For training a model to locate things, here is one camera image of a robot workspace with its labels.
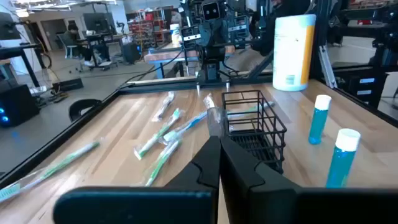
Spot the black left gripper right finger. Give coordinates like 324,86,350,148
219,136,398,224

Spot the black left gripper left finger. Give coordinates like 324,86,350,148
52,136,221,224

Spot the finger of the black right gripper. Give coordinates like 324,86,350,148
228,14,249,42
181,25,202,50

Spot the blue mouthwash bottle white cap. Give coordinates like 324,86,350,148
325,128,362,189
308,94,333,146

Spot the white yellow wipes canister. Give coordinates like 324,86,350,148
272,13,317,93
169,24,183,45

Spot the blue-legged wooden workbench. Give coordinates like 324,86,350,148
144,42,236,80

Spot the red parts shelf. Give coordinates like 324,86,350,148
126,8,165,48

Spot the black case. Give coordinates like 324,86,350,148
121,42,142,65

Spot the grey translucent plastic case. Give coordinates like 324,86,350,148
206,106,225,138

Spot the black desk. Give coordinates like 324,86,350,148
77,32,125,68
0,43,44,88

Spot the black monitor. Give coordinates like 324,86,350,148
0,11,22,40
83,12,110,34

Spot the office chair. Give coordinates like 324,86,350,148
57,33,94,74

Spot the black equipment rack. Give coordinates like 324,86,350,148
331,6,398,110

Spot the black box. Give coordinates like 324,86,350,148
52,77,84,93

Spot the black computer tower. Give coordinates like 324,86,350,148
0,83,40,128

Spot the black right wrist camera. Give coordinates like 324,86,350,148
201,0,222,22

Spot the black wire caddy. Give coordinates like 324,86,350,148
221,90,288,175

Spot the silver metal bracket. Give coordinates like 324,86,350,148
317,45,339,90

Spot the black frame handle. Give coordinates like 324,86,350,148
68,98,103,123

